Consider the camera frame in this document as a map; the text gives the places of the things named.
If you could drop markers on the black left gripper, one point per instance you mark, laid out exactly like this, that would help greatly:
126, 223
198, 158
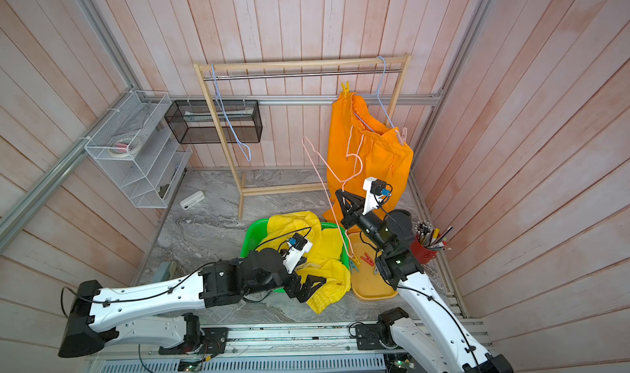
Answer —
293, 290

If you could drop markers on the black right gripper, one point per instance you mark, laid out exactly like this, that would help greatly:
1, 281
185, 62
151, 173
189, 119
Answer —
352, 207

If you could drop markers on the yellow shorts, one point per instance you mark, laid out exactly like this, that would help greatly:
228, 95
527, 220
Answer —
322, 260

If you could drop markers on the teal clothespin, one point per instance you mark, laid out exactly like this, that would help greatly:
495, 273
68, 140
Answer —
352, 267

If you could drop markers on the red clothespin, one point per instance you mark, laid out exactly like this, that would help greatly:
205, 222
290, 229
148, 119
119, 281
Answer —
366, 258

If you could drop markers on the orange shorts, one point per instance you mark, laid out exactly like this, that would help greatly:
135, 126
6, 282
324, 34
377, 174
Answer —
360, 146

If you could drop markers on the pink clothespin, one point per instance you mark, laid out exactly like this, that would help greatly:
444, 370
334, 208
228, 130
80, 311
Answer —
402, 135

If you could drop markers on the yellow clothespin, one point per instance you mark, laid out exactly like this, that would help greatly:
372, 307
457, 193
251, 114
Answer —
345, 89

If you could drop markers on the light blue wire hanger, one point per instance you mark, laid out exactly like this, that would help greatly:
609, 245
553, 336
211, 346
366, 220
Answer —
245, 149

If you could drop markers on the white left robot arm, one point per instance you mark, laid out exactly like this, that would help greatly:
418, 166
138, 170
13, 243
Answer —
161, 313

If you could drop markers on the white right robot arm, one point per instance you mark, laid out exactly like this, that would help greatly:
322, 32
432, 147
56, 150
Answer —
448, 347

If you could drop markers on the wooden clothes rack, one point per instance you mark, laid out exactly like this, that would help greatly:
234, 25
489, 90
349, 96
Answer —
292, 69

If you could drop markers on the yellow plastic tray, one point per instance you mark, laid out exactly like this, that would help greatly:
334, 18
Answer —
368, 284

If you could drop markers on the green plastic basket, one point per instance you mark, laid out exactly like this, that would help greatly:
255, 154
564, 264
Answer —
258, 231

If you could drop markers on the red pen cup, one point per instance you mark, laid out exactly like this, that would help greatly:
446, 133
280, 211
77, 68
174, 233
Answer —
429, 241

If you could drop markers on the small white device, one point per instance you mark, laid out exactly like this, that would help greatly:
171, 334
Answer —
192, 200

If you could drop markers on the tape roll on shelf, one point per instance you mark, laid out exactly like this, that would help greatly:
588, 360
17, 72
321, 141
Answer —
123, 147

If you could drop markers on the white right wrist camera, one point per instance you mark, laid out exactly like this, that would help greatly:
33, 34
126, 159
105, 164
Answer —
378, 193

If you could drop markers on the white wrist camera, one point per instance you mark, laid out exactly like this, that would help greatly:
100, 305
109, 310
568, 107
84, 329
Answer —
378, 193
299, 246

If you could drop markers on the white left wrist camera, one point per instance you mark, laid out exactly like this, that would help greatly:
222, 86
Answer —
299, 246

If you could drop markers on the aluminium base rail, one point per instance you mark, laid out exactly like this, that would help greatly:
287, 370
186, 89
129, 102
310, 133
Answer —
332, 347

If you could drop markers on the white wire mesh shelf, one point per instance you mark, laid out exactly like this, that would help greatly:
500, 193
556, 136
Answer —
150, 176

